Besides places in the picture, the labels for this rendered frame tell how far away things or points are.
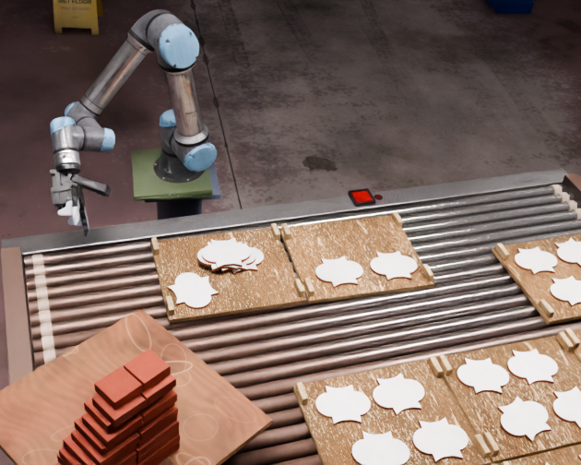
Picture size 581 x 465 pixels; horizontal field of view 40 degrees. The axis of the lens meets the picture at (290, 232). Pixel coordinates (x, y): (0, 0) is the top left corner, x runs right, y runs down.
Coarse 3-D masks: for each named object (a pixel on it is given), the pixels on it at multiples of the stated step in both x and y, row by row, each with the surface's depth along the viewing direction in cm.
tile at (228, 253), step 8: (232, 240) 250; (208, 248) 246; (216, 248) 246; (224, 248) 247; (232, 248) 247; (240, 248) 247; (248, 248) 248; (208, 256) 243; (216, 256) 243; (224, 256) 244; (232, 256) 244; (240, 256) 244; (248, 256) 245; (216, 264) 242; (224, 264) 241; (232, 264) 242; (240, 264) 242
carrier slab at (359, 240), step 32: (320, 224) 266; (352, 224) 268; (384, 224) 269; (320, 256) 254; (352, 256) 255; (416, 256) 258; (320, 288) 242; (352, 288) 244; (384, 288) 245; (416, 288) 247
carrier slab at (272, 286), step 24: (168, 240) 253; (192, 240) 254; (216, 240) 255; (240, 240) 256; (264, 240) 258; (168, 264) 245; (192, 264) 246; (264, 264) 249; (288, 264) 250; (216, 288) 238; (240, 288) 239; (264, 288) 240; (288, 288) 241; (192, 312) 230; (216, 312) 231; (240, 312) 233
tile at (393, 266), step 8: (384, 256) 255; (392, 256) 255; (400, 256) 256; (408, 256) 256; (376, 264) 252; (384, 264) 252; (392, 264) 252; (400, 264) 253; (408, 264) 253; (416, 264) 253; (376, 272) 249; (384, 272) 249; (392, 272) 249; (400, 272) 250; (408, 272) 250
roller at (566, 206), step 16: (528, 208) 287; (544, 208) 288; (560, 208) 289; (576, 208) 291; (416, 224) 274; (432, 224) 275; (448, 224) 276; (464, 224) 278; (80, 272) 241; (96, 272) 242; (112, 272) 243; (128, 272) 244; (144, 272) 246; (32, 288) 236
